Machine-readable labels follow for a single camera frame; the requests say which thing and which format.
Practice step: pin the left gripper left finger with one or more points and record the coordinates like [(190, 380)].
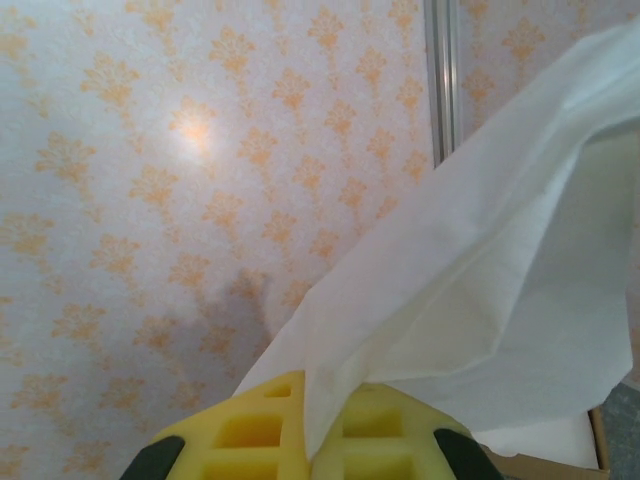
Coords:
[(250, 435)]

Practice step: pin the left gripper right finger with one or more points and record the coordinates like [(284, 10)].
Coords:
[(390, 440)]

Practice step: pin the white paper napkin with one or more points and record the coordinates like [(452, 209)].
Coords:
[(450, 300)]

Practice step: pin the white napkin stack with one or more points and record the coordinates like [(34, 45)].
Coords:
[(550, 440)]

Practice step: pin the brown cardboard tray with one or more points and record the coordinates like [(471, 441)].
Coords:
[(602, 440)]

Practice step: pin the aluminium frame post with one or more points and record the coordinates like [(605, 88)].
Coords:
[(442, 75)]

